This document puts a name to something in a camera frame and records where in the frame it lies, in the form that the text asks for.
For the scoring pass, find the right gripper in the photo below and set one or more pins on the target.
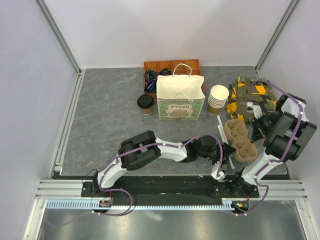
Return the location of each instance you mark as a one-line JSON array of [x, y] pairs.
[[258, 131]]

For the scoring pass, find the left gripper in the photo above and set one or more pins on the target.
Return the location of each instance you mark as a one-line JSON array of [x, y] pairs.
[[226, 150]]

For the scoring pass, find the cardboard cup carrier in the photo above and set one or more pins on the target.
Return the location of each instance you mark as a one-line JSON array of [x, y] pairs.
[[237, 133]]

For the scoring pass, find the green printed paper bag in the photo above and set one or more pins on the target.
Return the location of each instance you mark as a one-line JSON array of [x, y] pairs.
[[180, 96]]

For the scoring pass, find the brown paper coffee cup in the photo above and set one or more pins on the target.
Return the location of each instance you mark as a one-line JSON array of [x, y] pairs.
[[147, 111]]

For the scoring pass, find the black plastic cup lid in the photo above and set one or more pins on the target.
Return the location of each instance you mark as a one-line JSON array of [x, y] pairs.
[[145, 101]]

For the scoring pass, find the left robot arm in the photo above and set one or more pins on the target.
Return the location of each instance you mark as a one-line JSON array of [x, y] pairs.
[[140, 150]]

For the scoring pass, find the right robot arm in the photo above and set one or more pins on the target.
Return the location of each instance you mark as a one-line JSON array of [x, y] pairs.
[[285, 141]]

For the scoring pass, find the white wrapped straw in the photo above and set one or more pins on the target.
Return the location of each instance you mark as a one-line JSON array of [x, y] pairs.
[[221, 130], [231, 163]]

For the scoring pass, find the camouflage cloth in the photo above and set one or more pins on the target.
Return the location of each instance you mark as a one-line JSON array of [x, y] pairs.
[[243, 93]]

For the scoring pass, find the stack of paper cups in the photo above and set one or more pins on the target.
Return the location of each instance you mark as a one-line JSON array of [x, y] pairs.
[[217, 99]]

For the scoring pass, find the orange wooden compartment tray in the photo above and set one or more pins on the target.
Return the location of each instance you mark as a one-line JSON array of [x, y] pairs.
[[160, 66]]

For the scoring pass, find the blue striped rolled tie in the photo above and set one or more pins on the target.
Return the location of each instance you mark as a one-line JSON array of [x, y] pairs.
[[151, 87]]

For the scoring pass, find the brown rolled tie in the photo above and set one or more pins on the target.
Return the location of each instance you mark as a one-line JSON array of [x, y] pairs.
[[165, 72]]

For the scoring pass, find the dark rolled tie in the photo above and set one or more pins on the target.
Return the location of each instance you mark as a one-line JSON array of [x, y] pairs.
[[150, 75]]

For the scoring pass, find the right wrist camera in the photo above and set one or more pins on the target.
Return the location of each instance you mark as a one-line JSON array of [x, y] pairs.
[[253, 110]]

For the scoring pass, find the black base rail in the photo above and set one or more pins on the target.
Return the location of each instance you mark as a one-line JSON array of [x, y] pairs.
[[172, 190]]

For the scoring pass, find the slotted cable duct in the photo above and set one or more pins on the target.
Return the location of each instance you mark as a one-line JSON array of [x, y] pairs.
[[89, 204]]

